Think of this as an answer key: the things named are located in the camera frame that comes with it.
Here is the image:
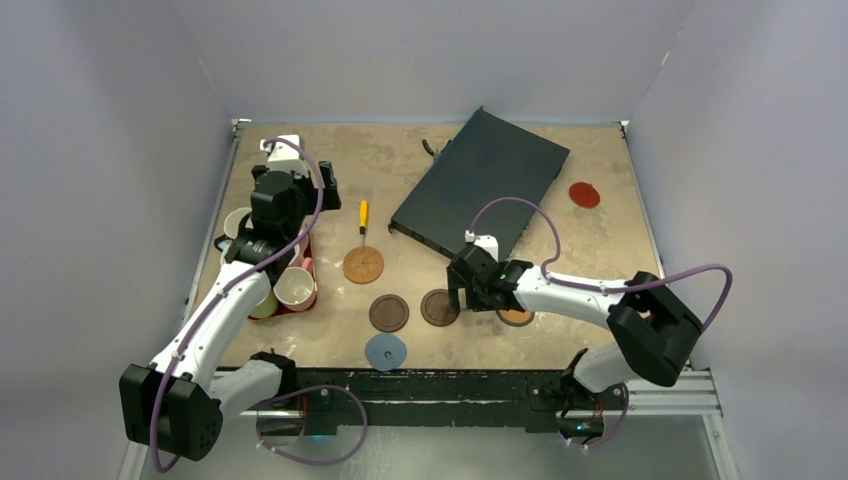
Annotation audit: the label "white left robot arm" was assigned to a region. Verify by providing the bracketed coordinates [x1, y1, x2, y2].
[119, 162, 341, 461]

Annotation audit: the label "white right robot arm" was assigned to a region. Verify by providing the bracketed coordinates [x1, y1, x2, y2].
[312, 161, 706, 407]

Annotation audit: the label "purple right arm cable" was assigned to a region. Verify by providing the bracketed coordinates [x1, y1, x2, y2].
[467, 196, 734, 333]

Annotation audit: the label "red round coaster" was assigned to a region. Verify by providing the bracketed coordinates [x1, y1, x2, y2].
[568, 182, 601, 209]

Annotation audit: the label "orange smiley coaster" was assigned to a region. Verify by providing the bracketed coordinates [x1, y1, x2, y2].
[496, 310, 535, 327]

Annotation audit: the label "dark flat metal box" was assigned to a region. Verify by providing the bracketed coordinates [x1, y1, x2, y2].
[388, 108, 571, 277]

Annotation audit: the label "woven cork coaster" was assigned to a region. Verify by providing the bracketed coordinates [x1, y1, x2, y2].
[342, 246, 384, 285]

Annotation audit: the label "blue grey smiley coaster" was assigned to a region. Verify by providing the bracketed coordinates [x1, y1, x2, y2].
[364, 333, 408, 372]

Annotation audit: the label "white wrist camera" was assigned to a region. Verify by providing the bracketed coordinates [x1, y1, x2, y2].
[464, 230, 499, 260]
[260, 134, 309, 178]

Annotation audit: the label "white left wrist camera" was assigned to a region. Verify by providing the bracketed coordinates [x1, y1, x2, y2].
[260, 134, 309, 178]

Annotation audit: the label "pink mug front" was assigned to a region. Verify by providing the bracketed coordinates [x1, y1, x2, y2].
[272, 257, 317, 312]

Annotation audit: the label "yellow handled screwdriver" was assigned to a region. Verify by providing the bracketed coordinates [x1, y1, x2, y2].
[358, 200, 369, 251]

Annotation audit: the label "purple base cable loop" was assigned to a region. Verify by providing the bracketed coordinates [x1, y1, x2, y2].
[255, 384, 369, 467]

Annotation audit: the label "dark wooden coaster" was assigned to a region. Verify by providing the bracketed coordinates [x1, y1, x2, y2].
[420, 289, 459, 327]
[368, 294, 409, 333]

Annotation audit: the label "black front base frame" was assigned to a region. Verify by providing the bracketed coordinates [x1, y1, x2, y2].
[259, 367, 627, 437]

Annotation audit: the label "aluminium table rail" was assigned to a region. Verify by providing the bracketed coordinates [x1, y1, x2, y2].
[181, 118, 253, 322]

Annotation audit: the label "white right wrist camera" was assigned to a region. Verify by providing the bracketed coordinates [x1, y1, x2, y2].
[464, 230, 499, 260]

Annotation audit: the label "green cup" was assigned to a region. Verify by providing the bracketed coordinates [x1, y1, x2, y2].
[249, 292, 279, 319]

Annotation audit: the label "black handled pliers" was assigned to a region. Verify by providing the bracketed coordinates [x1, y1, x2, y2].
[421, 139, 452, 162]

